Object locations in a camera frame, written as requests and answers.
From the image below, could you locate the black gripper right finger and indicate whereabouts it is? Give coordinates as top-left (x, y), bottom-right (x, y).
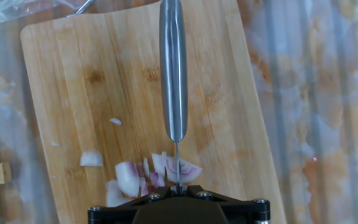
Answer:
top-left (178, 184), bottom-right (272, 224)

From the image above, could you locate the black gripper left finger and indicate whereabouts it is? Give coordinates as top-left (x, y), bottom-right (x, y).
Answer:
top-left (87, 185), bottom-right (179, 224)

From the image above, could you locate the red onion wedge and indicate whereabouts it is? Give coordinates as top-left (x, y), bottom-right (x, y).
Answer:
top-left (105, 151), bottom-right (203, 208)

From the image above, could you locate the steel cleaver knife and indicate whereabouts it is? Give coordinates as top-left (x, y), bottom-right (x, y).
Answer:
top-left (158, 0), bottom-right (189, 192)

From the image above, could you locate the clear bag of onions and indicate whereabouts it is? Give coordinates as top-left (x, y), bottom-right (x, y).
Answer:
top-left (0, 0), bottom-right (77, 28)

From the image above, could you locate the chopped onion piece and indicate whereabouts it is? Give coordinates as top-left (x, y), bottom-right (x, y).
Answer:
top-left (79, 151), bottom-right (104, 167)

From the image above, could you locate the clear plastic table sheet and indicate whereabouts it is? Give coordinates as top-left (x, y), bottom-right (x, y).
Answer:
top-left (0, 0), bottom-right (358, 224)

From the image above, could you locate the bamboo cutting board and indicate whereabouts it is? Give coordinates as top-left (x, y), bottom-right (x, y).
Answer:
top-left (20, 0), bottom-right (288, 224)

